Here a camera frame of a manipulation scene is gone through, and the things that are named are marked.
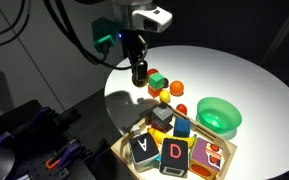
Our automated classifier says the large orange ball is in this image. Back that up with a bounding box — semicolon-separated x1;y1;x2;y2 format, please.
169;80;185;97

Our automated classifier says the thin black hanging cable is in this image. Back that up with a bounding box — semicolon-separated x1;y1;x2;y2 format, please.
0;9;31;48
0;0;26;38

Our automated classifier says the blue cube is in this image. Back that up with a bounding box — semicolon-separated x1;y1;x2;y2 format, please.
173;117;192;138

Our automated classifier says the yellow toy lemon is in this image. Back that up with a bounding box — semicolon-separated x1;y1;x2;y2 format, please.
159;89;172;104

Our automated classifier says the yellow toy banana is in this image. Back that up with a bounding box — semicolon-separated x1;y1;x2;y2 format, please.
147;127;198;150

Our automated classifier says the small grey white piece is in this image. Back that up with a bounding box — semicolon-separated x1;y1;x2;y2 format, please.
132;124;142;136

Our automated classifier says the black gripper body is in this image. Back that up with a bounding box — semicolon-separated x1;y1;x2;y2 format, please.
119;29;149;66

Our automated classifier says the black soft block letter D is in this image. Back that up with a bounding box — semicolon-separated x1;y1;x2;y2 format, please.
159;137;190;178

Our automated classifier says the small bright red ball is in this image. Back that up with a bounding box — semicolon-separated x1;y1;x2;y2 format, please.
176;103;188;116

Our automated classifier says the grey cube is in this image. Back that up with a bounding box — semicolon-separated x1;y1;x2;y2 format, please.
151;104;175;130

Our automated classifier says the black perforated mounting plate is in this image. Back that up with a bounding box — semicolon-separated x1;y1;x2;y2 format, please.
15;133;85;180

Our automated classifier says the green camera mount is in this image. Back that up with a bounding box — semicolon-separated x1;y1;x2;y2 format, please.
91;17;122;54

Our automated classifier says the green translucent bowl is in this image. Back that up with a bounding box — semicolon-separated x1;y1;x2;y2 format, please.
196;96;244;135

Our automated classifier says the black soft block letter A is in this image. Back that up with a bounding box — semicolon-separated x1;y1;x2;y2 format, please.
128;133;160;173

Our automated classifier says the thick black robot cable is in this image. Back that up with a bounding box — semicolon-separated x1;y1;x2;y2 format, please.
54;0;109;54
43;0;149;72

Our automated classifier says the green cube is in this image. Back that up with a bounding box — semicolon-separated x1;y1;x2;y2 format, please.
148;72;166;91

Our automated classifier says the magenta block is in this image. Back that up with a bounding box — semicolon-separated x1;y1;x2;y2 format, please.
150;120;167;134

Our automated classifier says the orange cube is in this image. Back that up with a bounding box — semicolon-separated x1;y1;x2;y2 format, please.
147;85;164;99

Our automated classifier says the robot stand top plate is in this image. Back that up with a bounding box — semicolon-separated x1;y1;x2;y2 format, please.
0;99;118;180

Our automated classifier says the slanted grey pole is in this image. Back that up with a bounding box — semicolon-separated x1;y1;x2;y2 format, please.
260;0;289;64

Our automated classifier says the wooden tray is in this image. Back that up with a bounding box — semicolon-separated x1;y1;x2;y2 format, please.
110;103;238;180

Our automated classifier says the purple black hand clamp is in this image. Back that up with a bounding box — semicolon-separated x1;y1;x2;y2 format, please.
30;105;82;134
0;131;14;148
45;138;102;171

